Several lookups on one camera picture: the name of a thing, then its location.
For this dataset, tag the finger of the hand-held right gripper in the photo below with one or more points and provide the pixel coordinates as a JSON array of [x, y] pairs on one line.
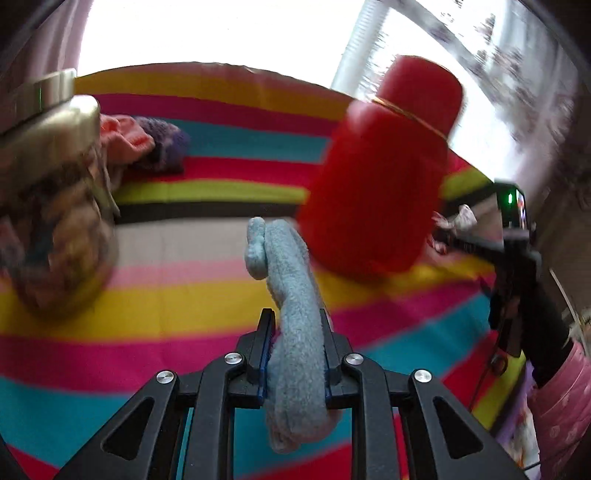
[[471, 243]]

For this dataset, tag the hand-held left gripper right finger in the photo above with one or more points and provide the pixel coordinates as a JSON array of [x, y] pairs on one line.
[[328, 369]]

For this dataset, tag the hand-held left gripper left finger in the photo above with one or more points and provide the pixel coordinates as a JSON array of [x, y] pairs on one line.
[[264, 364]]

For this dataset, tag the white pink small sock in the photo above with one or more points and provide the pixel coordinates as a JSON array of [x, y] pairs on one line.
[[457, 221]]

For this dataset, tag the light blue sock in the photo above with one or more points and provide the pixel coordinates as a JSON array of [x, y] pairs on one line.
[[295, 323]]

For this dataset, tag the person's right forearm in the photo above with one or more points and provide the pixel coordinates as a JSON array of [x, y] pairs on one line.
[[549, 341]]

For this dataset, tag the red flask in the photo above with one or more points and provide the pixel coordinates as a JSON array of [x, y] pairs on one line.
[[374, 194]]

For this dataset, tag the striped colourful blanket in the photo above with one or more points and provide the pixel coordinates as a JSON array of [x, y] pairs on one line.
[[161, 286]]

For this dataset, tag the white ribbed pipe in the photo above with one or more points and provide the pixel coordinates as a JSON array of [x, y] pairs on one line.
[[360, 50]]

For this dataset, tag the purple fuzzy sock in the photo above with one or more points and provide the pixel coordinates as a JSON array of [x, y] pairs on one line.
[[166, 147]]

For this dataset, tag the glass jar with gold lid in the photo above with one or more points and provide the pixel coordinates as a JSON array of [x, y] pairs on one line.
[[55, 221]]

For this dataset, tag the orange pink sock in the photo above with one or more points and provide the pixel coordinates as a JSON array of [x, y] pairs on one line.
[[124, 138]]

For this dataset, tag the pink curtain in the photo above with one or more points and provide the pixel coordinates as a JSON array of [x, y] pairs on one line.
[[41, 37]]

